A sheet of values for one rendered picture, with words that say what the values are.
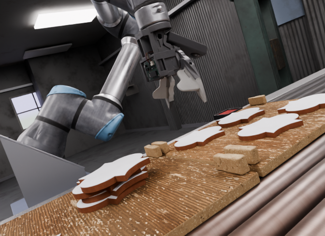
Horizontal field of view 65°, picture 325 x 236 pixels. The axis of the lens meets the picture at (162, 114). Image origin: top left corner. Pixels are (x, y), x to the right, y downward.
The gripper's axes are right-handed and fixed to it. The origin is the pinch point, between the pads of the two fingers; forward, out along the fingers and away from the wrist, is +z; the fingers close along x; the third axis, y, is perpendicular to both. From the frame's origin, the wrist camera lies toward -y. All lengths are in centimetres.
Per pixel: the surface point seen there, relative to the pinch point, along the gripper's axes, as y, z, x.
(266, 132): -2.5, 8.2, 18.2
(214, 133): -1.3, 7.9, 4.9
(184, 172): 14.7, 9.1, 13.1
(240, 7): -209, -61, -142
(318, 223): 15.6, 10.8, 36.5
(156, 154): 11.6, 8.2, -1.9
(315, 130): -5.9, 9.2, 25.6
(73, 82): -154, -98, -737
